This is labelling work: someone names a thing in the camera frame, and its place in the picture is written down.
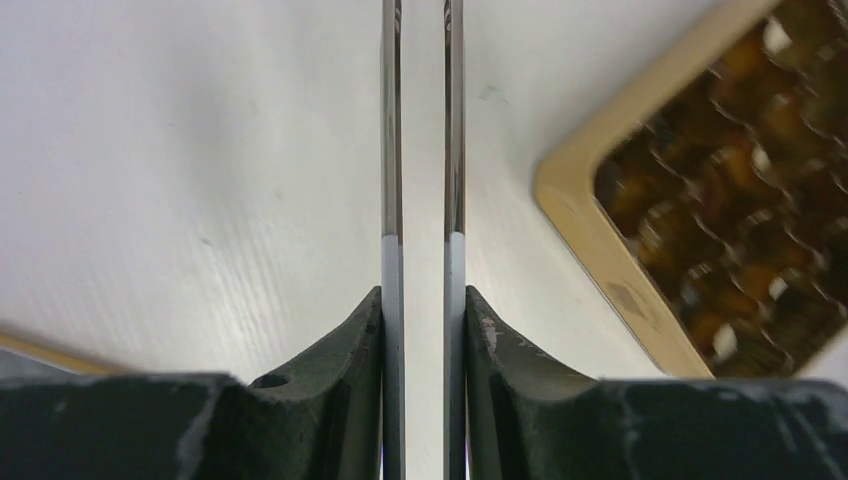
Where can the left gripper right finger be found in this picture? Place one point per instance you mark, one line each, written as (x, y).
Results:
(532, 417)

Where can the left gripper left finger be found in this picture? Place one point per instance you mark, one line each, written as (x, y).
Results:
(317, 416)

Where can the steel serving tongs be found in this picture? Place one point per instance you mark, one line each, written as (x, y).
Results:
(423, 240)

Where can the gold chocolate box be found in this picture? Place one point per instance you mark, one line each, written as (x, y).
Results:
(708, 199)

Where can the silver box lid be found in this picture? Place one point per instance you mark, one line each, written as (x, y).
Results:
(28, 356)

